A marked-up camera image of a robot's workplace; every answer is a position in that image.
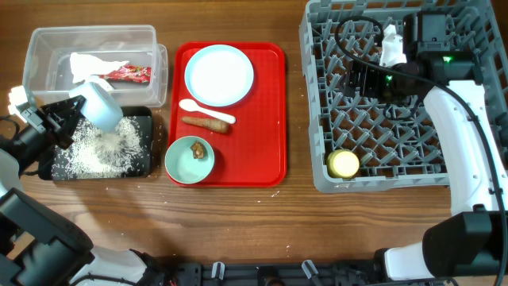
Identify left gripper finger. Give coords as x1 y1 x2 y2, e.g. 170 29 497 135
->
59 112 83 137
40 95 86 118

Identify light blue bowl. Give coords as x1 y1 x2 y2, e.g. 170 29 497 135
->
69 82 123 133

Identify white rice grains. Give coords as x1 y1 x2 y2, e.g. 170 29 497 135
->
51 115 150 180

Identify yellow plastic cup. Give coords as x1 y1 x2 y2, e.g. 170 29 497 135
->
326 149 360 179

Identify green bowl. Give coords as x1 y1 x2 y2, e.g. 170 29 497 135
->
164 136 215 184

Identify brown carrot-like food scrap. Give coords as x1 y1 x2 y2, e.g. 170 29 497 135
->
180 116 229 133

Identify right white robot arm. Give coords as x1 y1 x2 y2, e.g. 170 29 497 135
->
341 11 507 284

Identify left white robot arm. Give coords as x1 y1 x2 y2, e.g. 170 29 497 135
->
1 95 166 285

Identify black rectangular waste tray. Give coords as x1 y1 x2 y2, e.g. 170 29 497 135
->
37 106 154 182

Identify grey dishwasher rack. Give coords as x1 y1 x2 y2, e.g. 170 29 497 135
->
299 0 507 193

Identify crumpled white tissue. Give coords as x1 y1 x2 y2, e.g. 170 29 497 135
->
70 52 128 91

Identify clear plastic bin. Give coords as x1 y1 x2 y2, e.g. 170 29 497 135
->
22 25 168 107

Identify red snack wrapper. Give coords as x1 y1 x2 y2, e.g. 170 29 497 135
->
100 64 152 83

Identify white plastic spoon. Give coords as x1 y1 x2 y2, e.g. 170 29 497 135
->
179 99 237 124

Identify light blue round plate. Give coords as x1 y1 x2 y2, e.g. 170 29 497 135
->
184 44 254 107

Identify red plastic tray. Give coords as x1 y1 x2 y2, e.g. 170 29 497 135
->
168 41 287 188

